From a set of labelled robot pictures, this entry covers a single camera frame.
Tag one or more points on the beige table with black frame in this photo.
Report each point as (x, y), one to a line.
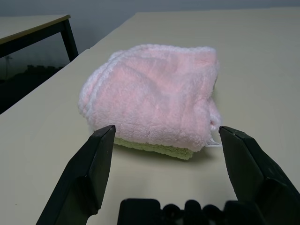
(28, 28)

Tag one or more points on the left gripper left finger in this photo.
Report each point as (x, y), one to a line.
(86, 178)

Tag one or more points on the pink terry towel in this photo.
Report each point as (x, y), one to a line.
(152, 93)

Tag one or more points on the green folded towel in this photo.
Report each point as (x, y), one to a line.
(164, 151)

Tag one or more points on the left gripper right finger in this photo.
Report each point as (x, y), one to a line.
(257, 178)

